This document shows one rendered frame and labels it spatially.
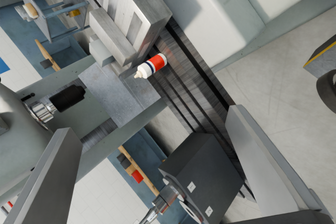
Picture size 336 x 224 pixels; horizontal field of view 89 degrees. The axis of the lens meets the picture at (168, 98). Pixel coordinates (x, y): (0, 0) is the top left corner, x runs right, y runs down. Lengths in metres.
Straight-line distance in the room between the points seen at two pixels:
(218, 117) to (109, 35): 0.37
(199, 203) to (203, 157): 0.13
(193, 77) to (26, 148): 0.40
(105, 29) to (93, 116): 0.49
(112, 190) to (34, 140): 4.49
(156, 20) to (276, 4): 0.29
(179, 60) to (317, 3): 0.77
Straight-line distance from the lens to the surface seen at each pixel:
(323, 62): 0.97
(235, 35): 0.45
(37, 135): 0.43
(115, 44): 0.48
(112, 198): 4.92
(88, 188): 4.81
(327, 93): 0.83
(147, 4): 0.42
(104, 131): 0.87
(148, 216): 0.58
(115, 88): 0.86
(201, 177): 0.58
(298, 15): 1.13
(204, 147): 0.57
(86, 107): 0.89
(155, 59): 0.50
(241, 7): 0.51
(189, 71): 0.49
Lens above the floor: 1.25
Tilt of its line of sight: 27 degrees down
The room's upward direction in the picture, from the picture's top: 129 degrees counter-clockwise
